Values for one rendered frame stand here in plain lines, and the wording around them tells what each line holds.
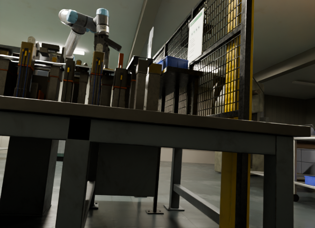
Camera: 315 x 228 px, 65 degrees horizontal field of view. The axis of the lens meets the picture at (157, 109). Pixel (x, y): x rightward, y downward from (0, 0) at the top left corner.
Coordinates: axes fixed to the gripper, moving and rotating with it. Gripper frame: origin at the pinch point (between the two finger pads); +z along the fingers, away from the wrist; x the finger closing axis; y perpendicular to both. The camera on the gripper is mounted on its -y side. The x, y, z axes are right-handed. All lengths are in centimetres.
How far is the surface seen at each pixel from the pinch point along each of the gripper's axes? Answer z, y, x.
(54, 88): 14.5, 29.2, 0.7
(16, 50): -18, 58, -34
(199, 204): 89, -62, -8
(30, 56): 1.5, 38.4, 16.9
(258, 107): -19, -388, -361
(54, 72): 5.4, 29.3, 1.1
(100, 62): 3.6, 4.5, 20.0
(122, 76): 10.7, -6.8, 19.2
